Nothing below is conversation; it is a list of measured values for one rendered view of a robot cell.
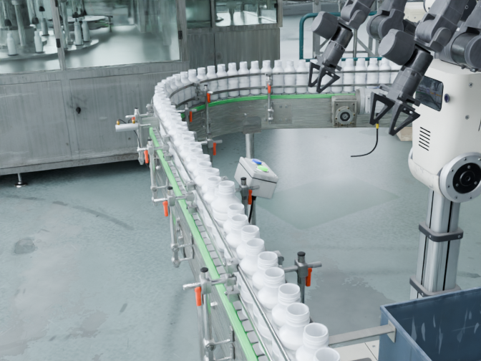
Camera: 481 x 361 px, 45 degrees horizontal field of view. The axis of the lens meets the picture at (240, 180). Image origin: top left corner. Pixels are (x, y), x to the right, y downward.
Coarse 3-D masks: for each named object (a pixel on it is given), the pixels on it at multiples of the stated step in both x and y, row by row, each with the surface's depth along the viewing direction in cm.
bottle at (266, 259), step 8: (264, 256) 110; (272, 256) 110; (264, 264) 107; (272, 264) 107; (256, 272) 110; (256, 280) 109; (256, 288) 109; (256, 296) 110; (256, 312) 111; (256, 320) 112
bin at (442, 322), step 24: (480, 288) 135; (384, 312) 128; (408, 312) 132; (432, 312) 134; (456, 312) 136; (480, 312) 138; (336, 336) 123; (360, 336) 123; (384, 336) 130; (408, 336) 119; (432, 336) 137; (456, 336) 139; (480, 336) 141; (384, 360) 132; (408, 360) 121; (432, 360) 139; (456, 360) 142; (480, 360) 144
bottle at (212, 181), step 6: (210, 180) 145; (216, 180) 145; (210, 186) 145; (210, 192) 146; (204, 198) 147; (210, 198) 145; (210, 204) 146; (210, 210) 146; (210, 222) 148; (210, 228) 148
